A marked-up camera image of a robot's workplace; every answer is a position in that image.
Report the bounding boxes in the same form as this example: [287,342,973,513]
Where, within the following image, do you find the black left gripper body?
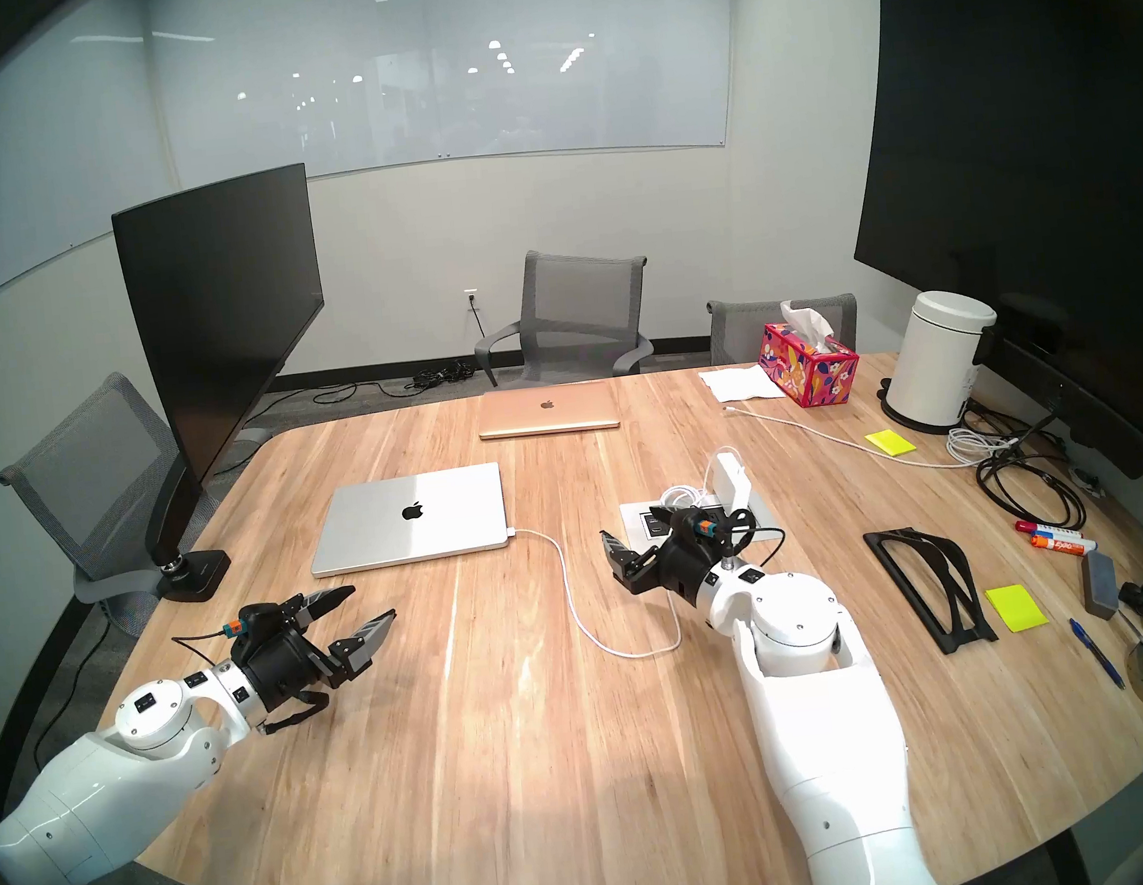
[228,616,359,719]

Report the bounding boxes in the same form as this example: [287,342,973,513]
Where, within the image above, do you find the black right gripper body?
[641,526,743,609]

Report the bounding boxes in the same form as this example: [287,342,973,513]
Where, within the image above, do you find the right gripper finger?
[599,527,647,571]
[615,553,663,597]

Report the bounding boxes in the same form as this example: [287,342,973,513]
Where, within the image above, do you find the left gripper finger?
[288,585,360,631]
[325,610,403,684]

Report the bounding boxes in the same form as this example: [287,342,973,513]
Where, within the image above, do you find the white laptop charging cable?
[499,475,743,671]

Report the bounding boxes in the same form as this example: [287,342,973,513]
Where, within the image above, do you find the silver MacBook laptop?
[302,461,515,580]

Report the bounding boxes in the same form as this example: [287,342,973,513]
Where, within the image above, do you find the gold MacBook laptop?
[474,378,622,443]

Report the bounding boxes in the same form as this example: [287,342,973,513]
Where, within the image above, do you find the black curved desk monitor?
[108,162,342,489]

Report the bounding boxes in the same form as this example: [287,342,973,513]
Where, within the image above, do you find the white power adapter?
[701,446,755,515]

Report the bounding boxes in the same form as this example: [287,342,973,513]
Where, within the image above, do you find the white paper napkin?
[698,360,789,407]

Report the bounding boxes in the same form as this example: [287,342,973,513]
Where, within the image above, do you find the black plastic laptop stand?
[861,518,1000,663]

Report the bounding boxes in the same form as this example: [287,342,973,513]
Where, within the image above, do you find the colourful floral tissue box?
[752,295,865,414]

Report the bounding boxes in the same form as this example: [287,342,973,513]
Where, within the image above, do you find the grey mesh office chair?
[705,286,863,369]

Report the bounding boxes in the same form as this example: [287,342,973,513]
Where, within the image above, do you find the grey mesh chair with armrests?
[465,240,659,392]

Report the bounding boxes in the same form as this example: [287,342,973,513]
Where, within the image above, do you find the grey mesh armless chair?
[0,366,198,642]

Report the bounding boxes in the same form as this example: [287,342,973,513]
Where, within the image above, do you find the white cylindrical bin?
[867,284,1009,441]

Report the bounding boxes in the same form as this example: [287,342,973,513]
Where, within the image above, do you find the large yellow sticky note pad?
[983,582,1051,636]

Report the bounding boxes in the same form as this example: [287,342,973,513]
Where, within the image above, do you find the whiteboard marker orange label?
[1031,530,1099,561]

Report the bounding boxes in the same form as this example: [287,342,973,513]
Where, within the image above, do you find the grey whiteboard eraser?
[1079,549,1124,623]

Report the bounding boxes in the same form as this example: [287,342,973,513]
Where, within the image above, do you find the blue ballpoint pen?
[1069,613,1127,695]

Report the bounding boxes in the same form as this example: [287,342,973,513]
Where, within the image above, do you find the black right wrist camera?
[673,502,732,543]

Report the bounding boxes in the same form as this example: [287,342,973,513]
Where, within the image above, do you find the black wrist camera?
[236,600,295,640]
[673,502,732,543]

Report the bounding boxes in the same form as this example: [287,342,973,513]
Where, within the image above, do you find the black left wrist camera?
[236,600,295,640]

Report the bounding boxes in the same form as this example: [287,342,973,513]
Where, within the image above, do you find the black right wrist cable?
[709,501,790,575]

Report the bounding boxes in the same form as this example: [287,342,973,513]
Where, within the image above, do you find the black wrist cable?
[709,501,790,575]
[170,623,250,675]

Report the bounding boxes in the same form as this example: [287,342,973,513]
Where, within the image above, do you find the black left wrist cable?
[170,623,250,675]

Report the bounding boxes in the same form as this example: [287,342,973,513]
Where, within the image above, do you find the black cables on floor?
[309,360,479,407]

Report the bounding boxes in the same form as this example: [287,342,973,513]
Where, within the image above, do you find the black coiled cable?
[968,393,1088,539]

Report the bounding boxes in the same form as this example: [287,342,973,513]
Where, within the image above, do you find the long thin white cable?
[724,382,1021,489]

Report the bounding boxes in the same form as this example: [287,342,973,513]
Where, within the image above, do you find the wide glass wall whiteboard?
[145,0,750,201]

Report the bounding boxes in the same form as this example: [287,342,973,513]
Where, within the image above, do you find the frosted glass wall panel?
[0,0,188,332]

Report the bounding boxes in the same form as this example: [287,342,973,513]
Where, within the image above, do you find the large black wall television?
[828,0,1143,439]

